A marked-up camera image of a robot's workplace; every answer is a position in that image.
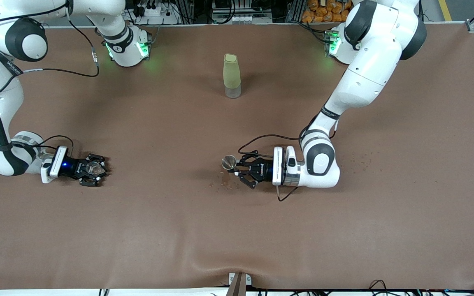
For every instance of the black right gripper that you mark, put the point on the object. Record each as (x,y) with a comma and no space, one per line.
(73,167)

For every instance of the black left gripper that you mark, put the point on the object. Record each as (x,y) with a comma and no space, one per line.
(264,169)

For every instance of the clear glass measuring beaker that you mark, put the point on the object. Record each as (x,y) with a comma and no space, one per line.
(96,169)

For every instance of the steel double-cone jigger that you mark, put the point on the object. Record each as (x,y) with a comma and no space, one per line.
(228,162)

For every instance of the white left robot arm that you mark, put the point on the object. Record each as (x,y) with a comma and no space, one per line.
(368,70)

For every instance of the spilled liquid puddle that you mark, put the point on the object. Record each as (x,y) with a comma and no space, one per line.
(225,179)

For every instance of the brown table mat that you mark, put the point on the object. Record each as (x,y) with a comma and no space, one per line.
(237,230)

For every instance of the green bottle with clear base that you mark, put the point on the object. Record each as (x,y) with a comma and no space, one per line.
(231,74)

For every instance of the brown wooden strip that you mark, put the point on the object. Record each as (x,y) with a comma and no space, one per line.
(237,287)

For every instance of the grey electronics box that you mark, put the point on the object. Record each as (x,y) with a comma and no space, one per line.
(241,18)

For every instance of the orange snack bags pile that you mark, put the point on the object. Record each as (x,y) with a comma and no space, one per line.
(321,14)

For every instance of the white power strip with plugs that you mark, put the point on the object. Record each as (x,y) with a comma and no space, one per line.
(154,12)

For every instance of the white metal edge bracket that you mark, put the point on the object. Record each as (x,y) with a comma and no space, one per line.
(249,280)

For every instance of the aluminium profile frame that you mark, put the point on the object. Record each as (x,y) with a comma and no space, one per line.
(473,26)

